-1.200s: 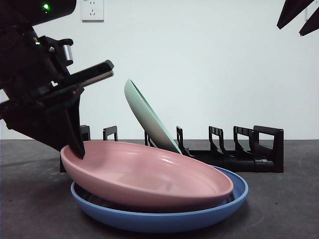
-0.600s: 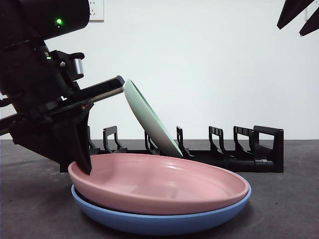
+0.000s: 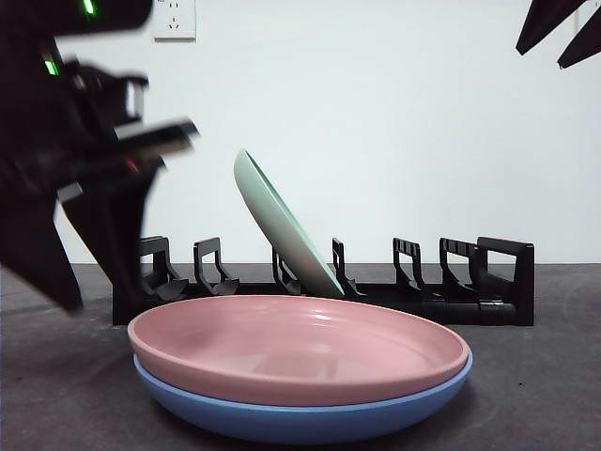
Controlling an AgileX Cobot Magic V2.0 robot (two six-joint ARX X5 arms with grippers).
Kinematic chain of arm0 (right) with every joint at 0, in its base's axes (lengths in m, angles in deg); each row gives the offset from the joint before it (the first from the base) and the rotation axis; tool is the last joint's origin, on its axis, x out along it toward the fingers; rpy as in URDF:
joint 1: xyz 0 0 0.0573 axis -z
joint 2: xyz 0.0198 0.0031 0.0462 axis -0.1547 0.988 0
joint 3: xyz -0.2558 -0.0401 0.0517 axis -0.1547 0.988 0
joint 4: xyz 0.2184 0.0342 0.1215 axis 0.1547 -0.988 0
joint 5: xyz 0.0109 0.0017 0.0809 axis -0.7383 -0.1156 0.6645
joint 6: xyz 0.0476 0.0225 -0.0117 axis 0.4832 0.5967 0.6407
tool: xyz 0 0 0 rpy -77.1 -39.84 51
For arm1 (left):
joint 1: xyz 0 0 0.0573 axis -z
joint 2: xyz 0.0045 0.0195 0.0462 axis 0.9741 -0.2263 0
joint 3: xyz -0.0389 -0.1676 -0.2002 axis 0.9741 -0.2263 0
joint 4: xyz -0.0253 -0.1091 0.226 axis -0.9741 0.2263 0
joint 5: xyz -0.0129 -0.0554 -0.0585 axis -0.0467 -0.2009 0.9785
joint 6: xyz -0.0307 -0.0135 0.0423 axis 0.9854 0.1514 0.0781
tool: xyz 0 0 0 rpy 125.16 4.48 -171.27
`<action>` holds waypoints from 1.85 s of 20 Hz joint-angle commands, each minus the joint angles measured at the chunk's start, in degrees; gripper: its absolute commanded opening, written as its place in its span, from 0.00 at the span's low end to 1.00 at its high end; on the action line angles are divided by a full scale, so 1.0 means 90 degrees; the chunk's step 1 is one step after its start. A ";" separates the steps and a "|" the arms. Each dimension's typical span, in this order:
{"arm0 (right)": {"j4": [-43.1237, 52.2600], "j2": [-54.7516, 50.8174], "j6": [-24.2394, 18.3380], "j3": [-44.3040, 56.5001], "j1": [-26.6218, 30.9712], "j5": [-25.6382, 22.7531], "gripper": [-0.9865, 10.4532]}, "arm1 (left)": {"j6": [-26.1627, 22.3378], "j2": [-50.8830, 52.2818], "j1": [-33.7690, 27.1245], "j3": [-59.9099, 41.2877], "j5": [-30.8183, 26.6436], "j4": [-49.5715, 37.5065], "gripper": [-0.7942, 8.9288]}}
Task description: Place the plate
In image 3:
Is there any white wall socket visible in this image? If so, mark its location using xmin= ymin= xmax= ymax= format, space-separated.
xmin=149 ymin=0 xmax=197 ymax=42

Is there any green round plate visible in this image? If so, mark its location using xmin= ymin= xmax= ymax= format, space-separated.
xmin=233 ymin=148 xmax=346 ymax=300

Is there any black plate rack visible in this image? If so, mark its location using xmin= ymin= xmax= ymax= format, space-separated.
xmin=112 ymin=236 xmax=535 ymax=326

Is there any pink round plate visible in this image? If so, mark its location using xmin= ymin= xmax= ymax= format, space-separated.
xmin=127 ymin=294 xmax=472 ymax=408

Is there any blue round plate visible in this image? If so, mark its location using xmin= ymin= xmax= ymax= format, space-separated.
xmin=132 ymin=350 xmax=474 ymax=446

